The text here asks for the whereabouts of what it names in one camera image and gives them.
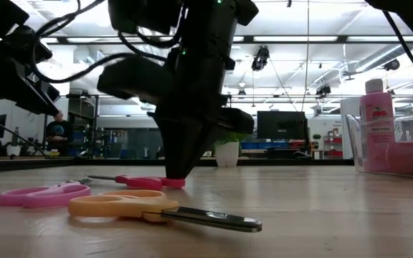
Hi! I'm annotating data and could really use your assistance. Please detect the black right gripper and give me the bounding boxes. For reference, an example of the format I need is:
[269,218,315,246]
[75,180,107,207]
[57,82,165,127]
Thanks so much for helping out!
[97,49,257,179]

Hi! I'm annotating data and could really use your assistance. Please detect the red scissors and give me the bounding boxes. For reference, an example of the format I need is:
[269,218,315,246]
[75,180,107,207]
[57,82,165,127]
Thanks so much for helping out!
[87,174,186,191]

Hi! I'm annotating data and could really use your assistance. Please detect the orange scissors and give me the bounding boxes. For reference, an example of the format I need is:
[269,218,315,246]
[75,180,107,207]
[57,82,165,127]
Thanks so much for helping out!
[67,189,264,234]

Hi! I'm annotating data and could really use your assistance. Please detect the pink scissors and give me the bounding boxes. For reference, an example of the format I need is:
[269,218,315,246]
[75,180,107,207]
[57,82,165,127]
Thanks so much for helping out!
[0,178,92,211]

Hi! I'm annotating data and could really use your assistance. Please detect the light pink paint bottle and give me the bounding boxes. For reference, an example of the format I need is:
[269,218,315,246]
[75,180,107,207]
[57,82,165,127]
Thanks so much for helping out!
[359,78,396,173]

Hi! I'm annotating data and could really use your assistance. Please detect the person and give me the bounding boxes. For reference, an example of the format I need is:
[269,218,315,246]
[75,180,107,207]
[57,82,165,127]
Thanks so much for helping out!
[44,110,72,158]

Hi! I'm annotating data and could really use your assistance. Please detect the green plant in white pot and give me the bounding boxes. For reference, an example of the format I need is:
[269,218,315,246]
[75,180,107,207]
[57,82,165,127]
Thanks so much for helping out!
[213,131,250,168]

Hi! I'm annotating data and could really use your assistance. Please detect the small cactus in white pot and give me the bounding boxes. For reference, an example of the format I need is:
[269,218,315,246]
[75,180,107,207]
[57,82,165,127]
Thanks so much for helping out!
[6,127,22,157]

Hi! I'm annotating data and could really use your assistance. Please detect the black computer monitor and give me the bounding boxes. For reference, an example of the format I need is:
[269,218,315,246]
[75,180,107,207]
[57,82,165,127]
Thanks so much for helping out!
[256,110,310,141]

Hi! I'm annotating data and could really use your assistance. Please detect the black ceiling spotlight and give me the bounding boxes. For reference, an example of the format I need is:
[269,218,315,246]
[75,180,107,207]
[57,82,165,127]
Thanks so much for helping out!
[250,45,270,72]
[315,84,332,97]
[383,57,401,72]

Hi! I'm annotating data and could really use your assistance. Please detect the shelf with red bins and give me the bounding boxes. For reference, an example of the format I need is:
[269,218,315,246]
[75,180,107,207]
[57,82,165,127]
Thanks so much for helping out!
[323,125,344,158]

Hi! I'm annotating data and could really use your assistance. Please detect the white tall cabinet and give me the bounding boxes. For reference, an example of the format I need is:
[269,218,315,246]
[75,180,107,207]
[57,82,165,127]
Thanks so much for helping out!
[340,97,364,159]

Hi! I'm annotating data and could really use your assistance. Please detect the clear plastic bin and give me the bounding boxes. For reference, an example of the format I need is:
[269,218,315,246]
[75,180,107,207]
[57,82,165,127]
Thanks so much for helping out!
[346,110,413,180]

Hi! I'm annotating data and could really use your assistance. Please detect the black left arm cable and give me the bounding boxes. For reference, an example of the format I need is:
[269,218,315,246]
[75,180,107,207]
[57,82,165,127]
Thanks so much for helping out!
[0,111,50,159]

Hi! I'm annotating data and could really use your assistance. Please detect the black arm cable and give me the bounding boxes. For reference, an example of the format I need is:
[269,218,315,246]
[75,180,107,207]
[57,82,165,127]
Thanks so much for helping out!
[0,111,50,159]
[384,10,413,108]

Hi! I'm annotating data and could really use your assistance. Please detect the black background workstation frame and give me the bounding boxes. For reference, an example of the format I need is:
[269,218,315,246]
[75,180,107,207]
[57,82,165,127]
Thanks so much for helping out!
[43,93,102,158]

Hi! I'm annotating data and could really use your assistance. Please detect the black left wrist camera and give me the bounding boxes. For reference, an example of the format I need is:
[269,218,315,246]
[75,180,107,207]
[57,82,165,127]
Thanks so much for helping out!
[11,24,54,71]

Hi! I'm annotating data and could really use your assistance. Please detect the black left wrist camera cable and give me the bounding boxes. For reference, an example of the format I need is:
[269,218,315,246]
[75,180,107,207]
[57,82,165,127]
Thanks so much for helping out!
[34,0,106,39]

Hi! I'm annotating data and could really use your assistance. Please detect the black aluminium table frame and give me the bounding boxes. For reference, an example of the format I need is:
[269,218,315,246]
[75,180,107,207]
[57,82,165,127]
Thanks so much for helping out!
[0,157,354,175]

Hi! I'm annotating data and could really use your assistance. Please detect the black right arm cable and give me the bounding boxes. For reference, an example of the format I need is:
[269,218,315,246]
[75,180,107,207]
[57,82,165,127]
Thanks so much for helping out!
[384,10,413,108]

